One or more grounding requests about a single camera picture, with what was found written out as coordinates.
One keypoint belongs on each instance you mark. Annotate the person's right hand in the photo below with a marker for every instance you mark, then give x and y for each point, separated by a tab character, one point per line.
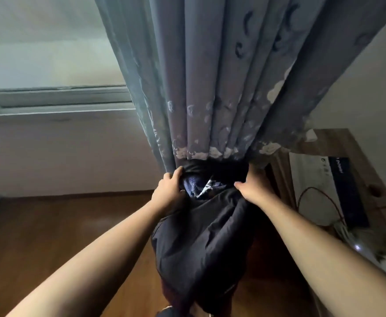
257	189

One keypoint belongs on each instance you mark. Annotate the person's left hand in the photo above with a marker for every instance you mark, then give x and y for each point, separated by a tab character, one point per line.
168	191

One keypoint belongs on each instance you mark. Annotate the person's right forearm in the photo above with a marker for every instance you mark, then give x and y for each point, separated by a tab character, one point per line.
328	260

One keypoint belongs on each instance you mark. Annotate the white navy flat package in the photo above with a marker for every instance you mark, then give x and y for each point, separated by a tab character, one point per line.
315	181

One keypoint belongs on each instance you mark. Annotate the person's left forearm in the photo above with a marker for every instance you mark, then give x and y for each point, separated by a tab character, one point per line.
90	264

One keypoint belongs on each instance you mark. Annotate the blue curtain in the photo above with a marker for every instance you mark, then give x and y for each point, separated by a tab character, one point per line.
212	79

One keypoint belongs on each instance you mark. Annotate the small wooden desk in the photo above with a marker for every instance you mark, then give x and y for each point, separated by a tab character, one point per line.
354	145

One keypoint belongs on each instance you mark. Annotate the clear plastic bag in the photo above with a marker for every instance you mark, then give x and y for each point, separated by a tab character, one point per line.
368	247

